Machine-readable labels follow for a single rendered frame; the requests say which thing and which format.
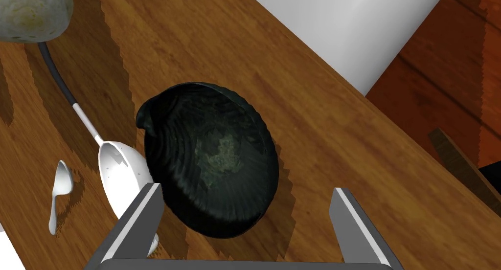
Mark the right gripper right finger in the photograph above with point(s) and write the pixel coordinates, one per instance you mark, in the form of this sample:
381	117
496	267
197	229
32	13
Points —
354	229

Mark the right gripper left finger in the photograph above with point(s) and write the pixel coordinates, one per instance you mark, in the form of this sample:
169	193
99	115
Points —
135	227

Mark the small white spoon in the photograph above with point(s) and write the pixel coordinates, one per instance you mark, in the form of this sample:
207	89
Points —
60	188

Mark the brown wooden table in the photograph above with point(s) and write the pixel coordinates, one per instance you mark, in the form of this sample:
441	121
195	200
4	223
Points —
321	144

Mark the black bowl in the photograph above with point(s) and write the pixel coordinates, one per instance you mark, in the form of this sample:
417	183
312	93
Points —
213	160

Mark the white cylinder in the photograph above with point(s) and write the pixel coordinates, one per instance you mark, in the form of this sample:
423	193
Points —
344	27

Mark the pale green round vegetable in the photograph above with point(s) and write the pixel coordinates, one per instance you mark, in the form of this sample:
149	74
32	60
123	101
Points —
33	11

